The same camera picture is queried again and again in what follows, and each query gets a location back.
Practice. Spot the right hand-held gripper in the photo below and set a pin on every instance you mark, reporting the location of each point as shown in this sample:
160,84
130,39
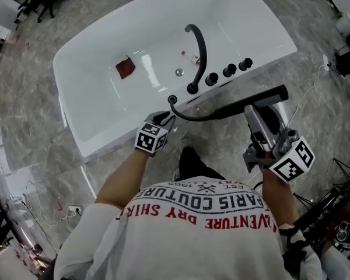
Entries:
291,162

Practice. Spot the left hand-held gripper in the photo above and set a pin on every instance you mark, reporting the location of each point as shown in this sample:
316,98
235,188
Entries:
150,140

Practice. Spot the black handheld shower head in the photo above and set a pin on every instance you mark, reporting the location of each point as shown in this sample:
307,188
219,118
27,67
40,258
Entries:
251,102

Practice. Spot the person's right forearm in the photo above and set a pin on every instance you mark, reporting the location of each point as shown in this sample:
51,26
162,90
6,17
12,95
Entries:
278,200

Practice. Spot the person's left forearm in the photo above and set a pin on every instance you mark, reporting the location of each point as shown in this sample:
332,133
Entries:
122,179

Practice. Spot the white bathtub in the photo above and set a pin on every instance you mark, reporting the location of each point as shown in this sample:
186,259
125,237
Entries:
151,19

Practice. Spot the black curved faucet spout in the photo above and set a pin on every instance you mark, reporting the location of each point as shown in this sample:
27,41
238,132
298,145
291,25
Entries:
192,87

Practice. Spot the person's black trouser leg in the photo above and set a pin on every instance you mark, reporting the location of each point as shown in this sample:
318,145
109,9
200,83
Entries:
192,162

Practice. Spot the person's grey shoe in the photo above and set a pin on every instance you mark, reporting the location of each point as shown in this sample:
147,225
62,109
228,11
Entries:
177,174

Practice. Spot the black faucet knob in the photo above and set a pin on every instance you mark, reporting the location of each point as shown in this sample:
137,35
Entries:
211,79
230,70
245,64

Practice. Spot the dark red cloth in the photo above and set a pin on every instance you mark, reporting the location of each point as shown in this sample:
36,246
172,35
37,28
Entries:
125,68

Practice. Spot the small white red item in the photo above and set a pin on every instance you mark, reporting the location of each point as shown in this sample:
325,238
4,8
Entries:
196,59

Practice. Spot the white power strip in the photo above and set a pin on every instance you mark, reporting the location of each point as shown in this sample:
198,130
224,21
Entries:
326,60
75,209

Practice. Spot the black tripod stand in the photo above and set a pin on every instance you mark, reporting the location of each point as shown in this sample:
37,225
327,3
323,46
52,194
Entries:
315,211

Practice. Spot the person's white printed shirt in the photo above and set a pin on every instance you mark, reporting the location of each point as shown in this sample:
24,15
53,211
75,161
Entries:
192,244

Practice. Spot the white round trash can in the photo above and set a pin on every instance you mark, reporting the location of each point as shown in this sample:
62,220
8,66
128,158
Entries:
348,23

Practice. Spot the black helmet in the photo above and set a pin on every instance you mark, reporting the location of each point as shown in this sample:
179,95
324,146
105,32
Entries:
348,233

